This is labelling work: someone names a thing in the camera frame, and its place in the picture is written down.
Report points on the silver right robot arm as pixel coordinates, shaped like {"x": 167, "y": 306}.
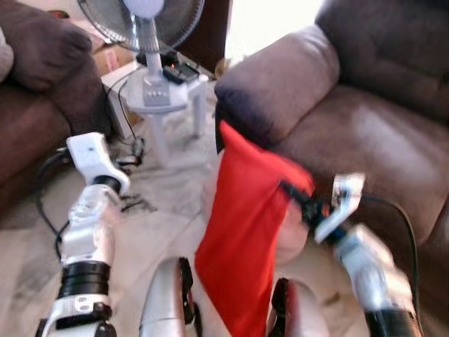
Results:
{"x": 372, "y": 274}

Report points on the dark wooden door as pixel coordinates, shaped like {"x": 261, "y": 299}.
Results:
{"x": 214, "y": 35}

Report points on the silver left robot leg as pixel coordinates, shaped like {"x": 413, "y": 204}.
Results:
{"x": 165, "y": 302}

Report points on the silver right robot leg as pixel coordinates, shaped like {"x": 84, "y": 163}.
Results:
{"x": 302, "y": 316}

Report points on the white plastic table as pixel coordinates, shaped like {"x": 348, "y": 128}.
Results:
{"x": 161, "y": 140}

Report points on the red pillow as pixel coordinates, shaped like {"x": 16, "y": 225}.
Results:
{"x": 242, "y": 232}

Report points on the brown cardboard box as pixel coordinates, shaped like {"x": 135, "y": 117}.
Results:
{"x": 112, "y": 57}

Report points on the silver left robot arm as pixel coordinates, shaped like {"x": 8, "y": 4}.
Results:
{"x": 88, "y": 225}

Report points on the silver robot leg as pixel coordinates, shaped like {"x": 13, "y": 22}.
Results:
{"x": 165, "y": 302}
{"x": 302, "y": 316}

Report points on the white table fan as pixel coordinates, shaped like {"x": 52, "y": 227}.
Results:
{"x": 147, "y": 35}

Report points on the brown suede two-seat sofa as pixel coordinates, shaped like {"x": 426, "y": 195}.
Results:
{"x": 365, "y": 140}

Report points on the black handheld device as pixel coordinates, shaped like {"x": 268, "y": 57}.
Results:
{"x": 179, "y": 72}

